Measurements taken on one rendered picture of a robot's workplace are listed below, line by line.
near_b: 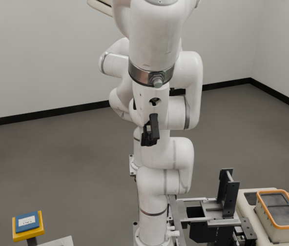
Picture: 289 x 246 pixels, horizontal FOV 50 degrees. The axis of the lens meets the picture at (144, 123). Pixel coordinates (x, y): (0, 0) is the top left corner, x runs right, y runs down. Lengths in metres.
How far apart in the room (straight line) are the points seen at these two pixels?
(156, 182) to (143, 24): 0.61
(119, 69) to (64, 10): 3.04
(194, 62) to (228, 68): 4.64
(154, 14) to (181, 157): 0.55
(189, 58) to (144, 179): 0.42
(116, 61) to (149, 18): 0.73
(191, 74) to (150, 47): 0.27
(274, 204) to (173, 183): 0.75
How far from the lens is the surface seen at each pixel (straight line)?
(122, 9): 0.53
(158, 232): 1.10
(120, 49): 1.23
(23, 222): 1.55
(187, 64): 0.70
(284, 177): 3.52
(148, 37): 0.43
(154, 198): 0.99
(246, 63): 5.54
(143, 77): 0.48
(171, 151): 0.88
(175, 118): 0.74
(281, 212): 1.57
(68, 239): 1.41
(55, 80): 4.31
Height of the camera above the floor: 2.04
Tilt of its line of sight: 29 degrees down
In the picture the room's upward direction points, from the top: straight up
